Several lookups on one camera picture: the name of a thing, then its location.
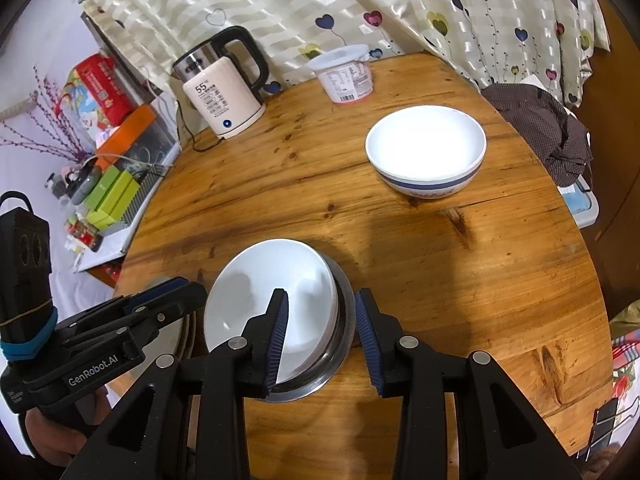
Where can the lime green box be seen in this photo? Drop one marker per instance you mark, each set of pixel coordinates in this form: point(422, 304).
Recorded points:
point(115, 202)

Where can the clear storage box orange lid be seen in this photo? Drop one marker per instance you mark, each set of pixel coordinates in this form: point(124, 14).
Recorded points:
point(130, 132)

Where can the small decorated jar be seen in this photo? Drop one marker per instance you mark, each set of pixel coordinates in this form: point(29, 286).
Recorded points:
point(82, 230)

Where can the brown wooden cabinet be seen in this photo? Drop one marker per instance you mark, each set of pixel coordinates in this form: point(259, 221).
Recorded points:
point(617, 160)

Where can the grey zigzag patterned box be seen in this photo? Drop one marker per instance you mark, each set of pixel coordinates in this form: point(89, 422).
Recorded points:
point(145, 195)

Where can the person's left hand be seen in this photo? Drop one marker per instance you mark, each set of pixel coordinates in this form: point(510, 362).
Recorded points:
point(50, 440)

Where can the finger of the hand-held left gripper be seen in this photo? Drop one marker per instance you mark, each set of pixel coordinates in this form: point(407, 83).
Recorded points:
point(175, 305)
point(160, 290)

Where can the dark checked cloth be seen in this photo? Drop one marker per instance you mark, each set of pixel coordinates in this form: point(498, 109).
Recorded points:
point(540, 120)

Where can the white plastic bin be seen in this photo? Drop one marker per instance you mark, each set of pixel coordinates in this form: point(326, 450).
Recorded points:
point(582, 205)

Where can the white bowl with blue stripe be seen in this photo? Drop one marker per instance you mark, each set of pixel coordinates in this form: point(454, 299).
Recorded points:
point(250, 285)
point(425, 145)

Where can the stainless steel bowl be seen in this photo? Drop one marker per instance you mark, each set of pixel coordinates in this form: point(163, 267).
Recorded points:
point(342, 320)

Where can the white plastic tub with lid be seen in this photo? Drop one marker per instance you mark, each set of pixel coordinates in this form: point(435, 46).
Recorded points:
point(345, 80)

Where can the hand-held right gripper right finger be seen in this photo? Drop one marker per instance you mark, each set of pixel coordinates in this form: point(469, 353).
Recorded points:
point(367, 345)

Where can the colourful plaid cloth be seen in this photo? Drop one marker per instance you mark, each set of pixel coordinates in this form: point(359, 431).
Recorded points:
point(627, 355)

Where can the white electric kettle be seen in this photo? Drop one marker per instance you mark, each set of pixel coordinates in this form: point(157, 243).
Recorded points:
point(220, 95)

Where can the black binder clip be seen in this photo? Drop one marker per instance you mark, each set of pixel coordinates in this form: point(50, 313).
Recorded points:
point(607, 427)

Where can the red printed packet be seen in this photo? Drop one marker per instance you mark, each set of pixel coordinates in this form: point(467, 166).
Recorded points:
point(105, 90)

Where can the purple flower branches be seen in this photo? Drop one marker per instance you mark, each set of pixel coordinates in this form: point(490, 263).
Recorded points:
point(45, 125)

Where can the grey oval gadget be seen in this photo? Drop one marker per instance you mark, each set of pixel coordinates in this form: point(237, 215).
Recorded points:
point(82, 185)

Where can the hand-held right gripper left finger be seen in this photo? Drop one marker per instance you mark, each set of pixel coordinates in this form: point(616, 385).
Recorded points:
point(280, 340)

